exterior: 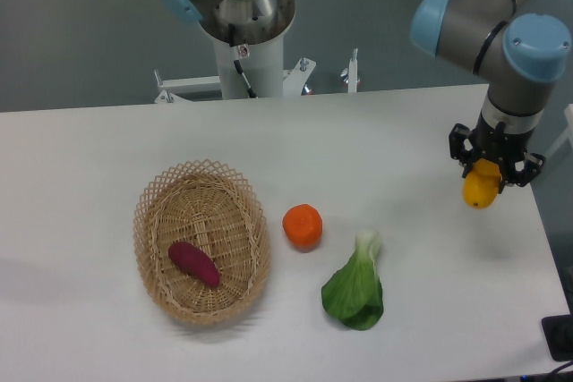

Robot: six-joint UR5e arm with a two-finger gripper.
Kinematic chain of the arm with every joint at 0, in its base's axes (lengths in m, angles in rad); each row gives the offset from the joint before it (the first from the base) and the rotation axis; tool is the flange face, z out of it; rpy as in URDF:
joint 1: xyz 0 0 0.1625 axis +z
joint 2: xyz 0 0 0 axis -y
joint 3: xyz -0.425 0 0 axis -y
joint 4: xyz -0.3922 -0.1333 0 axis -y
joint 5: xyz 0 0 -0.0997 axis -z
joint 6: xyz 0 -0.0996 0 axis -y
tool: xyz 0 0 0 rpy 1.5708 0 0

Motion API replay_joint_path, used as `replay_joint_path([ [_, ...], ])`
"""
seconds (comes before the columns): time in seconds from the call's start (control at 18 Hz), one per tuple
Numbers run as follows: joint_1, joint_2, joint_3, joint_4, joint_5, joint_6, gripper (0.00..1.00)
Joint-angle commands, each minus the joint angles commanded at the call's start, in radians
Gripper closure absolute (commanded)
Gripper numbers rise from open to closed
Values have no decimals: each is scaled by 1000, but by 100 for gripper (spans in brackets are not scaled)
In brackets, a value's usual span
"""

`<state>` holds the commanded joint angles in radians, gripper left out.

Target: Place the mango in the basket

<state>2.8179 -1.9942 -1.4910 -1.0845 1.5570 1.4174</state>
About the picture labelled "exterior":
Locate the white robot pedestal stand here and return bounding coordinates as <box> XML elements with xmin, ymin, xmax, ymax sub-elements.
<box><xmin>153</xmin><ymin>37</ymin><xmax>363</xmax><ymax>104</ymax></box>

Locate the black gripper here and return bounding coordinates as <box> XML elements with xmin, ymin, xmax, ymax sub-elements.
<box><xmin>449</xmin><ymin>115</ymin><xmax>546</xmax><ymax>194</ymax></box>

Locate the woven wicker basket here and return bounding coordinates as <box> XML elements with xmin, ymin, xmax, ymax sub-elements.
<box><xmin>133</xmin><ymin>159</ymin><xmax>271</xmax><ymax>326</ymax></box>

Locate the purple sweet potato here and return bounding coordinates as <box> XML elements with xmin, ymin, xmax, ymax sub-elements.
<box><xmin>168</xmin><ymin>242</ymin><xmax>220</xmax><ymax>288</ymax></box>

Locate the yellow mango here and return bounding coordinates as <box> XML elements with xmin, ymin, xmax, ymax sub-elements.
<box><xmin>462</xmin><ymin>159</ymin><xmax>501</xmax><ymax>209</ymax></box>

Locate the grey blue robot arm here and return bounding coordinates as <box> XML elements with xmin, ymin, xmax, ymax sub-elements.
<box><xmin>409</xmin><ymin>0</ymin><xmax>572</xmax><ymax>195</ymax></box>

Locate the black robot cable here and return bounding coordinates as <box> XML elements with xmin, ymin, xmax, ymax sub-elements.
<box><xmin>228</xmin><ymin>23</ymin><xmax>259</xmax><ymax>99</ymax></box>

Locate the orange persimmon fruit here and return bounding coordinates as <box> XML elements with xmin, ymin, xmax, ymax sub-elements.
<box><xmin>282</xmin><ymin>204</ymin><xmax>323</xmax><ymax>252</ymax></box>

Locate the black device at edge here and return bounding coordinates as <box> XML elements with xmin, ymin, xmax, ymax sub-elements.
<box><xmin>541</xmin><ymin>314</ymin><xmax>572</xmax><ymax>362</ymax></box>

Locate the green bok choy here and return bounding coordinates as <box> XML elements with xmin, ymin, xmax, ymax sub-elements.
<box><xmin>321</xmin><ymin>229</ymin><xmax>384</xmax><ymax>331</ymax></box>

